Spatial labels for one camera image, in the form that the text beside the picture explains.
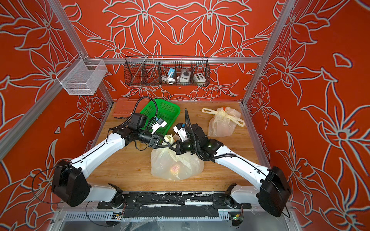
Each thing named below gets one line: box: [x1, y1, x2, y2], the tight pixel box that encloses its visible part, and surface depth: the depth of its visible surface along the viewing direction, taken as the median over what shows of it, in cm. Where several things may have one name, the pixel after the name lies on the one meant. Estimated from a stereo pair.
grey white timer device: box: [179, 69, 192, 83], surface depth 93 cm
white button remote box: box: [193, 72, 207, 83], surface depth 97 cm
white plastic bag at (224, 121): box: [201, 106, 246, 138], surface depth 93 cm
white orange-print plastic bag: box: [150, 134, 205, 181], surface depth 74 cm
